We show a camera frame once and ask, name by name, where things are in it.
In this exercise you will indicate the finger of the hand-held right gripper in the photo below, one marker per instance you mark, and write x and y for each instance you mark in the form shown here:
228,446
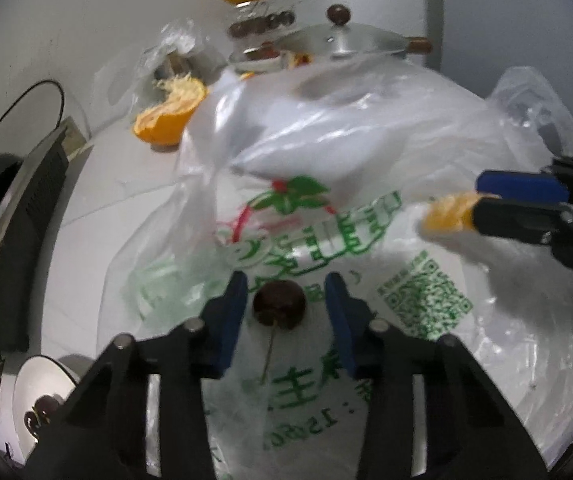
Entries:
511,220
521,184

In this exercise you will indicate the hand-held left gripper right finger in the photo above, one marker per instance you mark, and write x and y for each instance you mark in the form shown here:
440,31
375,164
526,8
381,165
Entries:
339,325

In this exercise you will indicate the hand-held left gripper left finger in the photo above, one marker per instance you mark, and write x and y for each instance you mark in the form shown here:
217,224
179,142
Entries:
231,320

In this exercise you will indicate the peeled orange segment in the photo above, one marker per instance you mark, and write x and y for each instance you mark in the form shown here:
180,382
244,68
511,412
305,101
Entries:
446,215

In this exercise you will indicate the white round plate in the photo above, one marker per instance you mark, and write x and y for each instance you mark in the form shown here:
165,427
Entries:
46,380

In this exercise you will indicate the crumpled clear plastic bag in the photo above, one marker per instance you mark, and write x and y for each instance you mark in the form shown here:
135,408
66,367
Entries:
531,105

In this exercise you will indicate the printed white plastic bag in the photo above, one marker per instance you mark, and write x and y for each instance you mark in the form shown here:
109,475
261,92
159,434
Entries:
341,135

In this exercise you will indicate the half peeled orange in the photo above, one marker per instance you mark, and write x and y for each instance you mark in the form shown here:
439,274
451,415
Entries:
171,112

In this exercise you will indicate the metal pot lid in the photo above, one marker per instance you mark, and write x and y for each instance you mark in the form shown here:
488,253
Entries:
351,40

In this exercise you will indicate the metal stove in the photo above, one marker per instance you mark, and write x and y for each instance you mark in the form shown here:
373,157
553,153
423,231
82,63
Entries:
21,240

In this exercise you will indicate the orange peel piece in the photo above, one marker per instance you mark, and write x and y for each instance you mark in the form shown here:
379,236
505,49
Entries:
246,76

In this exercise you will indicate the small clear plastic bag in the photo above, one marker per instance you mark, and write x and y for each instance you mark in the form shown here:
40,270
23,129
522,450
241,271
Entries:
176,47

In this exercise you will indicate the tiered glass fruit stand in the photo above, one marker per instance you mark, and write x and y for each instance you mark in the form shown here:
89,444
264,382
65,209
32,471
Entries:
261,25

